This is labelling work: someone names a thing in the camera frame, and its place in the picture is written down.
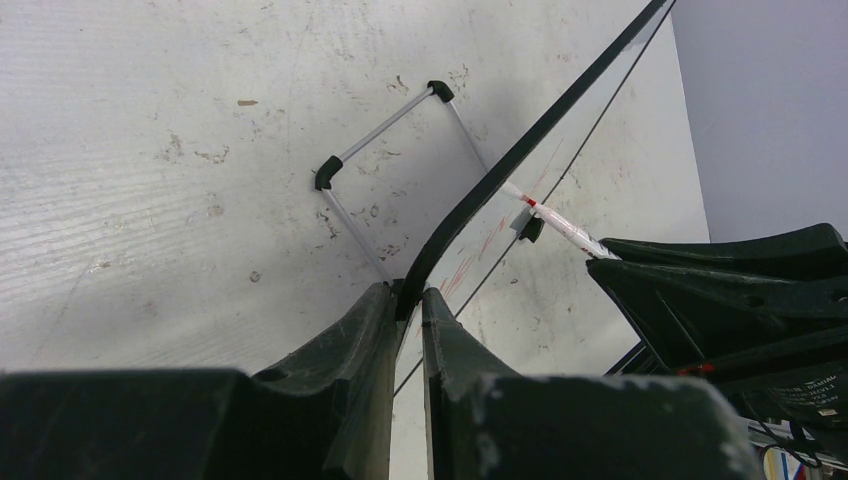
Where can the red capped whiteboard marker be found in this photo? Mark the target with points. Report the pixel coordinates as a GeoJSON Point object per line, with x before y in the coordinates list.
{"type": "Point", "coordinates": [571, 232]}

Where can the black framed small whiteboard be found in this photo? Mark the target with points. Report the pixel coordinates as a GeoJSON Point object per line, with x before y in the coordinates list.
{"type": "Point", "coordinates": [493, 260]}

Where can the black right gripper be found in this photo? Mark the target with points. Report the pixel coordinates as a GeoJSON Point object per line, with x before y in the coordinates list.
{"type": "Point", "coordinates": [777, 348]}

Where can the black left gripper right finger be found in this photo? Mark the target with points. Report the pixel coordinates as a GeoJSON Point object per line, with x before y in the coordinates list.
{"type": "Point", "coordinates": [486, 421]}

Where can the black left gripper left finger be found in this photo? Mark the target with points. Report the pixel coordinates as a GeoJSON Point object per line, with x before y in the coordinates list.
{"type": "Point", "coordinates": [322, 412]}

